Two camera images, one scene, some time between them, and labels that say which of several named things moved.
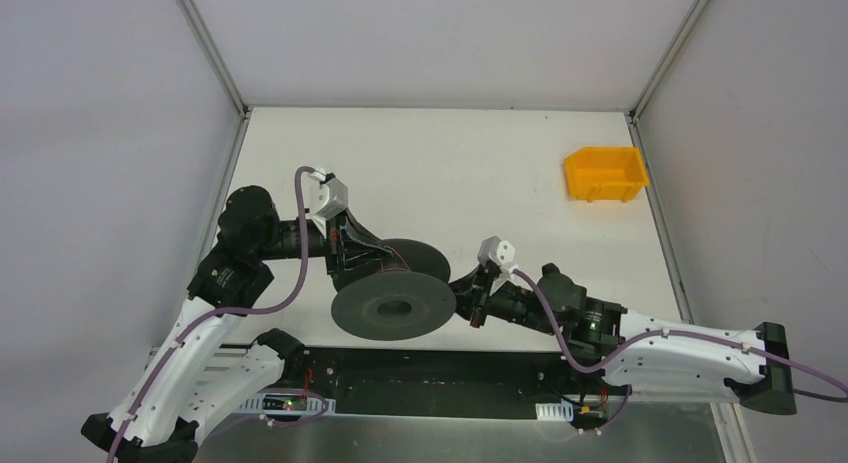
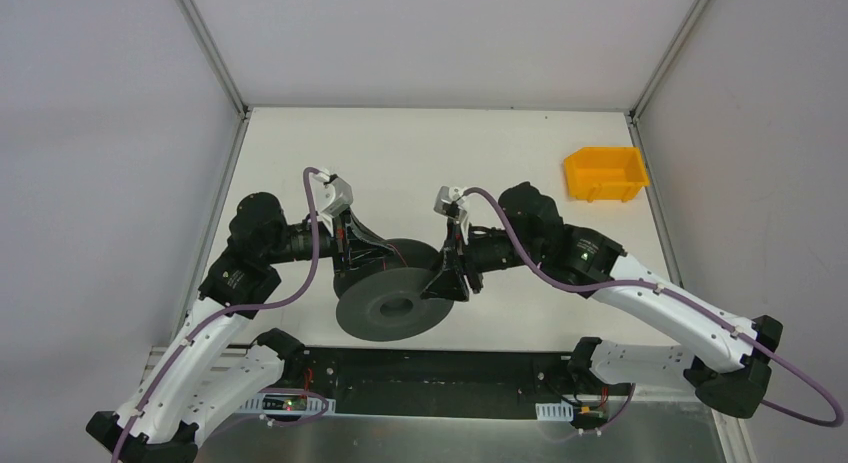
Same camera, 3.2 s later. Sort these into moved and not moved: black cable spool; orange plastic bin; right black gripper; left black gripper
Moved: right black gripper
Not moved: black cable spool; orange plastic bin; left black gripper
